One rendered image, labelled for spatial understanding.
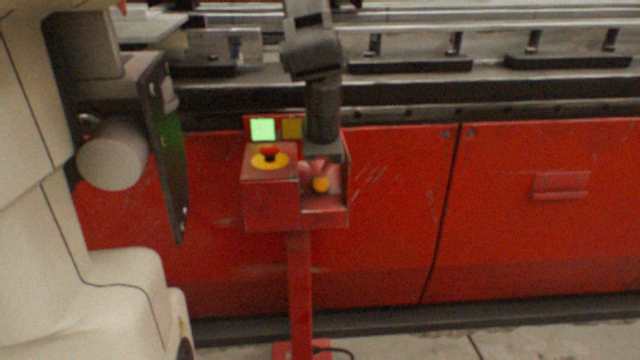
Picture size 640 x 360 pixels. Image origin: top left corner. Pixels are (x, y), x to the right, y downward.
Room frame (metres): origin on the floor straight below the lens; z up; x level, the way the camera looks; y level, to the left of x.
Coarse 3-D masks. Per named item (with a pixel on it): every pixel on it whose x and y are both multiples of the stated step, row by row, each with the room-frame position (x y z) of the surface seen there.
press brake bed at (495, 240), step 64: (192, 128) 0.86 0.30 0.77; (384, 128) 0.89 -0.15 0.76; (448, 128) 0.90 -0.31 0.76; (512, 128) 0.91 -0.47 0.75; (576, 128) 0.93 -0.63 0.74; (128, 192) 0.83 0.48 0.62; (192, 192) 0.84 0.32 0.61; (384, 192) 0.89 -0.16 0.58; (448, 192) 0.90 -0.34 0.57; (512, 192) 0.92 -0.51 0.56; (192, 256) 0.84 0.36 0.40; (256, 256) 0.86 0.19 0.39; (320, 256) 0.87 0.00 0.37; (384, 256) 0.89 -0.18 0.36; (448, 256) 0.90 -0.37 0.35; (512, 256) 0.92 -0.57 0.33; (576, 256) 0.94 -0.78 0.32; (192, 320) 0.91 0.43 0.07; (256, 320) 0.92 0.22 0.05; (320, 320) 0.92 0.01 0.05; (384, 320) 0.92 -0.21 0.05; (448, 320) 0.92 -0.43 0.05; (512, 320) 0.94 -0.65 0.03; (576, 320) 0.96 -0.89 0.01
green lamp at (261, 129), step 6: (252, 120) 0.76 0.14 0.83; (258, 120) 0.76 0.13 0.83; (264, 120) 0.76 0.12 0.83; (270, 120) 0.76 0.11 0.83; (252, 126) 0.76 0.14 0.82; (258, 126) 0.76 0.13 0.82; (264, 126) 0.76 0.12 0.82; (270, 126) 0.76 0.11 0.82; (252, 132) 0.76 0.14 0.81; (258, 132) 0.76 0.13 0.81; (264, 132) 0.76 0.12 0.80; (270, 132) 0.76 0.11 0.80; (258, 138) 0.76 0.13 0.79; (264, 138) 0.76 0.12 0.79; (270, 138) 0.76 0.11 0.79
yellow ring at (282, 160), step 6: (258, 156) 0.70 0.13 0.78; (276, 156) 0.70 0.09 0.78; (282, 156) 0.70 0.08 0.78; (252, 162) 0.67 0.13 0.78; (258, 162) 0.67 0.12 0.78; (264, 162) 0.67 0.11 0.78; (276, 162) 0.67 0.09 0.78; (282, 162) 0.67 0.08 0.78; (288, 162) 0.67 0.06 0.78; (264, 168) 0.65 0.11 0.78; (270, 168) 0.65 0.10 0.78; (276, 168) 0.65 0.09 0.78
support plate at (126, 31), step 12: (120, 24) 0.84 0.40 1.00; (132, 24) 0.84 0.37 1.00; (144, 24) 0.84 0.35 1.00; (156, 24) 0.84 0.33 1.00; (168, 24) 0.84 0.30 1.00; (180, 24) 0.90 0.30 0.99; (120, 36) 0.72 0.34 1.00; (132, 36) 0.72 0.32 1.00; (144, 36) 0.72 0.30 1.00; (156, 36) 0.72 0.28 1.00
